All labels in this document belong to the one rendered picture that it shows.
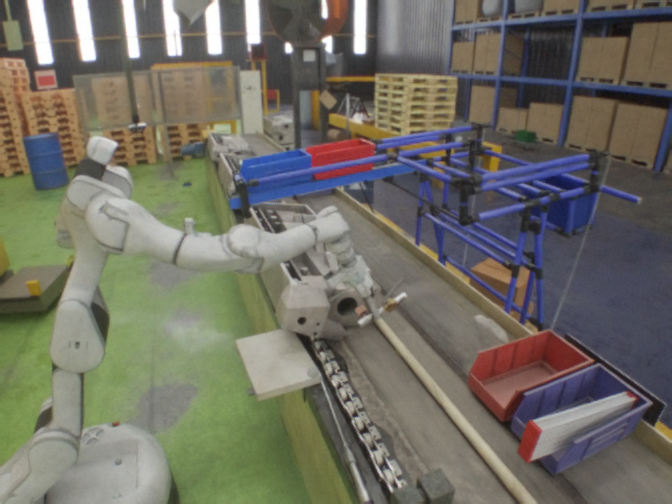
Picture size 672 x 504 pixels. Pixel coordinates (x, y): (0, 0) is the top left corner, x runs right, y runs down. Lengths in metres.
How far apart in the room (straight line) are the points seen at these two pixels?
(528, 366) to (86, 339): 1.41
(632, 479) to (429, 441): 0.55
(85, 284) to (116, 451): 0.88
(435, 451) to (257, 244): 0.74
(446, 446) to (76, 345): 1.08
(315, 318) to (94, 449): 1.07
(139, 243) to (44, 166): 7.03
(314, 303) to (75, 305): 0.74
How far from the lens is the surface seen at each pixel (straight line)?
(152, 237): 0.94
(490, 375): 1.44
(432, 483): 0.58
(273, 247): 0.96
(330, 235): 1.07
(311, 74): 8.27
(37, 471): 1.67
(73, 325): 1.28
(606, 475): 1.34
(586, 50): 11.71
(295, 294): 1.41
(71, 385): 1.46
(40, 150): 7.90
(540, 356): 1.58
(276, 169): 1.78
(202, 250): 0.93
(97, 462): 1.96
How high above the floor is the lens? 1.70
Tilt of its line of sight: 25 degrees down
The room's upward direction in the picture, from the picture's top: straight up
